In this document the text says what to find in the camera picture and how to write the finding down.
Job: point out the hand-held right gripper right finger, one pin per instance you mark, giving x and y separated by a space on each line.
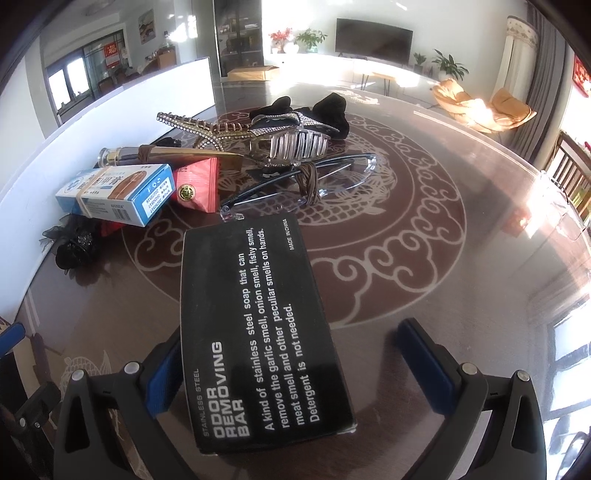
425 369

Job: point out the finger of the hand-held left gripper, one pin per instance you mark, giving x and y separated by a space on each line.
11 339
32 408

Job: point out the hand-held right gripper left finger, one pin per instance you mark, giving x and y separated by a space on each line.
161 378

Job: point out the black printed box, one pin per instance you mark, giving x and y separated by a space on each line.
258 332

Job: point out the brown rhinestone hair clip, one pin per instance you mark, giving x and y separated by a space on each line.
203 127

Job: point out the brown patterned desktop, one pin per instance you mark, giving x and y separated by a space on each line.
415 258

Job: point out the black rhinestone hair accessory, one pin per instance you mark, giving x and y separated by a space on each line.
74 249

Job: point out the blue and white medicine box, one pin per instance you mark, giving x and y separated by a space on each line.
111 194

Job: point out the red packet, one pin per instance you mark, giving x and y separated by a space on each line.
198 184

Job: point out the white board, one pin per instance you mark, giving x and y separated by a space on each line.
92 134

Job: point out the silver horn-shaped bottle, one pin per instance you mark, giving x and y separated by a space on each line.
134 154

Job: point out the black fabric hair accessory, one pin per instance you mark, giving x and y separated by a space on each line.
171 141

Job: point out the wooden chair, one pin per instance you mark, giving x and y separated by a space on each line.
568 161

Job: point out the orange lounge chair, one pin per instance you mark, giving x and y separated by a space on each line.
508 110
455 99

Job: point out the stool with hairpin legs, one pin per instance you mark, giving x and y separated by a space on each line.
378 76

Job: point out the grey curtain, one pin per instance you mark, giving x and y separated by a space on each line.
549 92

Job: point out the red window poster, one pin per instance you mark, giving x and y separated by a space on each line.
114 53

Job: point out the large leafy potted plant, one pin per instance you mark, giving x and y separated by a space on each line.
448 64

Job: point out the small potted plant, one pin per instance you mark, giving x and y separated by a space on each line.
419 60

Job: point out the wooden side cabinet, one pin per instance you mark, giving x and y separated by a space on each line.
161 60

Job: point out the cardboard box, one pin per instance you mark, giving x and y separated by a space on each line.
251 73

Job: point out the white television console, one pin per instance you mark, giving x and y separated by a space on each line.
323 67

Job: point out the white standing air conditioner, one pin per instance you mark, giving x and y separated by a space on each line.
519 60

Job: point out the black television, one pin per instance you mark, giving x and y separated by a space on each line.
374 39

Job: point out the dark glass cabinet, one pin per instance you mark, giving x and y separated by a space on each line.
240 41

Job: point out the green potted plant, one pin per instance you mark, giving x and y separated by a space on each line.
309 39

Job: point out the red flower plant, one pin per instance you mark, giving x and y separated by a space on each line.
280 37

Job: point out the red wall hanging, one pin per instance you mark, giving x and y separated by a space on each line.
582 78

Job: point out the framed wall painting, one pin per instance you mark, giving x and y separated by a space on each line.
146 25

